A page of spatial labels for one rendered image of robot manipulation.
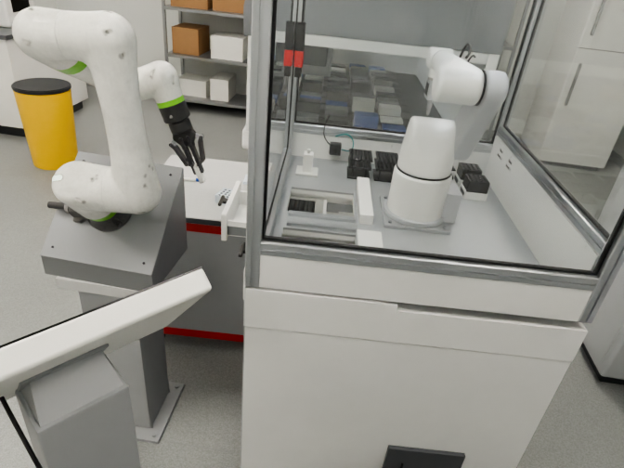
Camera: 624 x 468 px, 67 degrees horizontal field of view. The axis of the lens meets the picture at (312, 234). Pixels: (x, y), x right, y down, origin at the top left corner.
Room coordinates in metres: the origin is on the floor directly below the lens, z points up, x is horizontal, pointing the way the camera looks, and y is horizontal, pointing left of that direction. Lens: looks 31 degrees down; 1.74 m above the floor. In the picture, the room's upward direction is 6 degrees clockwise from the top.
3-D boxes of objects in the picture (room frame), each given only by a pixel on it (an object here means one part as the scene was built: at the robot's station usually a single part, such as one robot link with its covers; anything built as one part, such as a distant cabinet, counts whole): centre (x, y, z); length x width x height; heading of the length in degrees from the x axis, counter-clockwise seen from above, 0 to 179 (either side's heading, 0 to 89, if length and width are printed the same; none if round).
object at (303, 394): (1.53, -0.30, 0.40); 1.03 x 0.95 x 0.80; 0
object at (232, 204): (1.57, 0.31, 0.87); 0.29 x 0.02 x 0.11; 0
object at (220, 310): (1.98, 0.48, 0.38); 0.62 x 0.58 x 0.76; 0
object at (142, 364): (1.32, 0.66, 0.38); 0.30 x 0.30 x 0.76; 86
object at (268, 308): (1.54, -0.31, 0.87); 1.02 x 0.95 x 0.14; 0
